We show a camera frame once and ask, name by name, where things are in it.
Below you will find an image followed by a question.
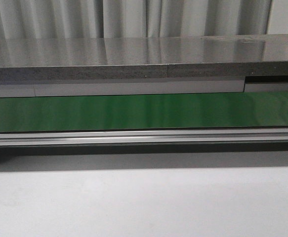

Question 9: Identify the grey stone countertop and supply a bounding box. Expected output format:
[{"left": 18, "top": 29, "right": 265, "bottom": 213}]
[{"left": 0, "top": 35, "right": 288, "bottom": 99}]

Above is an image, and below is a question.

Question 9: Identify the green conveyor belt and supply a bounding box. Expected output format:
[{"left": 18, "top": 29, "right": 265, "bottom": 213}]
[{"left": 0, "top": 91, "right": 288, "bottom": 133}]

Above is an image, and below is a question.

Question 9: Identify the white pleated curtain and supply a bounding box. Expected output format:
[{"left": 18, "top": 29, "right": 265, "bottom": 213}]
[{"left": 0, "top": 0, "right": 288, "bottom": 39}]

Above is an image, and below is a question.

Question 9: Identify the aluminium conveyor frame rail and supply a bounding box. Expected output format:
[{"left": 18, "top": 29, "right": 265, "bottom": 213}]
[{"left": 0, "top": 127, "right": 288, "bottom": 147}]

